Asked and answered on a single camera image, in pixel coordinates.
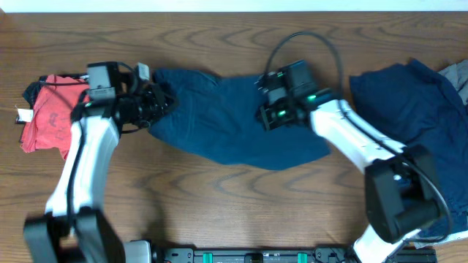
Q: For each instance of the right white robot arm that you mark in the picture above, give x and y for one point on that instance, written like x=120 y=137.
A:
x=401 y=193

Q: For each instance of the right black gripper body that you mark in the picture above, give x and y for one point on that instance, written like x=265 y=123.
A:
x=276 y=115

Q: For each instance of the folded red t-shirt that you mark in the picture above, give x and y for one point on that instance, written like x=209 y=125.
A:
x=51 y=124

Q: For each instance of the folded black printed garment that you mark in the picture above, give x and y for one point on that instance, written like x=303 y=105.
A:
x=32 y=92

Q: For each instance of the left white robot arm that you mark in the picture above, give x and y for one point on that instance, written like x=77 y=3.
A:
x=74 y=227

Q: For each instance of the dark blue denim shorts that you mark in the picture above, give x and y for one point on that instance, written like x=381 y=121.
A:
x=215 y=119

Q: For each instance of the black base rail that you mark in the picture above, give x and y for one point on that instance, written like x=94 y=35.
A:
x=278 y=255

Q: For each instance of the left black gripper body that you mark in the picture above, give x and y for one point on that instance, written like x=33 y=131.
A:
x=159 y=103

